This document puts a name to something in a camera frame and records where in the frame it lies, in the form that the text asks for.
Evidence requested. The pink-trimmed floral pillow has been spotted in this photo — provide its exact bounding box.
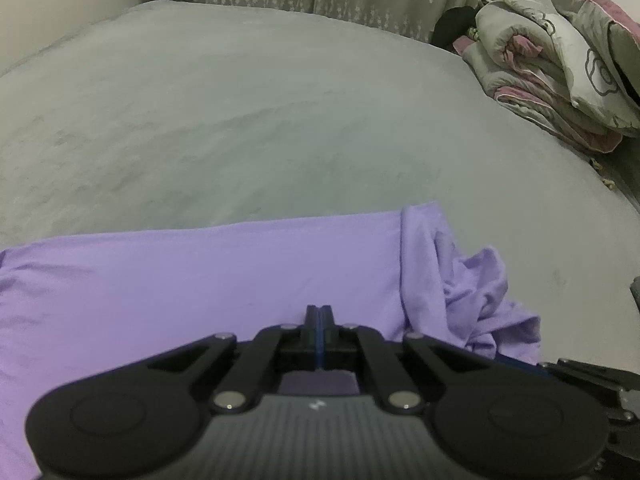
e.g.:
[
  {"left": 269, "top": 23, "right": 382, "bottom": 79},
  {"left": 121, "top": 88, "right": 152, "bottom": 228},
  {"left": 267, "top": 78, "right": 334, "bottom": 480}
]
[{"left": 536, "top": 0, "right": 640, "bottom": 137}]

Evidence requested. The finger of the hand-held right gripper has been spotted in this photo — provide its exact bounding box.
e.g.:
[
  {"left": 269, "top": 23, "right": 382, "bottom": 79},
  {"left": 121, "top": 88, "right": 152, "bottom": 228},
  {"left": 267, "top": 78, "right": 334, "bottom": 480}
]
[{"left": 497, "top": 355, "right": 640, "bottom": 397}]

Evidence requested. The dark round object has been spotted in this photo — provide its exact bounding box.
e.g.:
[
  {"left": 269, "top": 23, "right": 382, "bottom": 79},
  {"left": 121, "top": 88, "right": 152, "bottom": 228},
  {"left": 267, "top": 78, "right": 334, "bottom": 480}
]
[{"left": 431, "top": 5, "right": 482, "bottom": 53}]

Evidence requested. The small beige trinket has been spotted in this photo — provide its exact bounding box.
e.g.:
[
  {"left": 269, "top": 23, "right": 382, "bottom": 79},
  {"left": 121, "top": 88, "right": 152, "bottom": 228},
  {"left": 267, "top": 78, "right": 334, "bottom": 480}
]
[{"left": 590, "top": 157, "right": 618, "bottom": 192}]

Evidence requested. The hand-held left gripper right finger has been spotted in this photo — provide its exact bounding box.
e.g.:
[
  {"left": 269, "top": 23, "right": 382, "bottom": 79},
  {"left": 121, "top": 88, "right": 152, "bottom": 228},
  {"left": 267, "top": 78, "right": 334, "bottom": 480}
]
[{"left": 318, "top": 304, "right": 497, "bottom": 416}]

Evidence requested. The purple garment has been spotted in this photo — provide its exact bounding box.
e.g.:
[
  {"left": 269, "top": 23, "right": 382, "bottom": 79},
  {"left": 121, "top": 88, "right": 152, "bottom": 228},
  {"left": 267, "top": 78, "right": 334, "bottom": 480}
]
[{"left": 0, "top": 201, "right": 543, "bottom": 480}]

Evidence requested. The folded floral quilt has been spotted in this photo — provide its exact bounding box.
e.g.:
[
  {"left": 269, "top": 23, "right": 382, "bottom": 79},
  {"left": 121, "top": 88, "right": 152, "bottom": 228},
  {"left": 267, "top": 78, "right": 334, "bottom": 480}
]
[{"left": 460, "top": 0, "right": 626, "bottom": 153}]

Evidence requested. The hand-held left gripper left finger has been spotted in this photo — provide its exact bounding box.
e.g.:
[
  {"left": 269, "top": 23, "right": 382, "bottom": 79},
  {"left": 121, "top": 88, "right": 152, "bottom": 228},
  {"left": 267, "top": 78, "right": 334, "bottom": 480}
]
[{"left": 144, "top": 304, "right": 319, "bottom": 415}]

